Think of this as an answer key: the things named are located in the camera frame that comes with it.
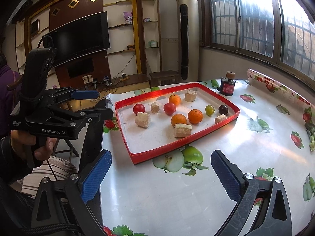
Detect striped sleeve forearm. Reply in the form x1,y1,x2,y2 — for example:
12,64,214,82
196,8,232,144
10,156,77,199

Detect person's left hand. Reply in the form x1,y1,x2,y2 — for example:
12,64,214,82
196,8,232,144
11,130,57,161

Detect red cherry tomato left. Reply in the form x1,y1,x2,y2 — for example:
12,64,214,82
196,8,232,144
133,103,145,114

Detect red cherry tomato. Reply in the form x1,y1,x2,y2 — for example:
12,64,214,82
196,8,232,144
133,103,145,114
163,102,176,116

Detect beige cake block left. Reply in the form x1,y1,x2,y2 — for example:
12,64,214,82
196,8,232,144
135,112,151,128

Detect red rimmed white tray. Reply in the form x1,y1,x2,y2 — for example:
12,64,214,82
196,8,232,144
114,83,240,164

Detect small beige cake piece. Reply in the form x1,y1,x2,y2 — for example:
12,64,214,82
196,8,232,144
151,102,160,114

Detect black flat television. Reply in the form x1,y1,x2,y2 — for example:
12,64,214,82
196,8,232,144
43,12,110,67

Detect red cherry tomato centre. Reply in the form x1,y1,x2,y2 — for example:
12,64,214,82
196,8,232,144
163,102,176,116

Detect wooden stool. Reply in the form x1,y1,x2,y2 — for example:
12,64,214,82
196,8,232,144
149,70,179,87

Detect small orange back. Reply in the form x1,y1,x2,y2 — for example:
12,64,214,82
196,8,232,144
169,94,182,106

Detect orange front left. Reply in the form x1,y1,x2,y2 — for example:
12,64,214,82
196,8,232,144
171,114,187,127

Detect layered cake slice front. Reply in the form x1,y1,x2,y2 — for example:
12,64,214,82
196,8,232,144
174,124,192,138

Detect beige cake piece back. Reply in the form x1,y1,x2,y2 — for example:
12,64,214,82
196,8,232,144
184,90,197,102

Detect purple plush toy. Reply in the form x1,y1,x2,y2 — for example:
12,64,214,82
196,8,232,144
123,12,133,25

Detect orange front right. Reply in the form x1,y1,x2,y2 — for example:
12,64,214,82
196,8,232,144
187,109,203,124

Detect fruit print tablecloth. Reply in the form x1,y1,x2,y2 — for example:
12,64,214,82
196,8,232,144
100,69,314,235

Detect green grape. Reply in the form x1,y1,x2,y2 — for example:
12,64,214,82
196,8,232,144
205,104,215,116

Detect small cake piece right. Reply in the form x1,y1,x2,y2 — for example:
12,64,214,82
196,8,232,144
215,114,227,124

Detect dark purple grape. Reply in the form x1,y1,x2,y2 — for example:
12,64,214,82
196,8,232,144
218,105,229,116

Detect red black jar with cork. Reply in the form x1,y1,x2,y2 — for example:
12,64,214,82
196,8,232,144
218,71,235,96

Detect tall standing air conditioner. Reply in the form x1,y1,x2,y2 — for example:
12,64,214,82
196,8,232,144
177,0,200,82

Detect window with metal grille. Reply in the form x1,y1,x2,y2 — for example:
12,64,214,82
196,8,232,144
201,0,314,89

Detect wooden wall shelf unit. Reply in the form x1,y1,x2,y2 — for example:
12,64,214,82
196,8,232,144
14,0,163,94

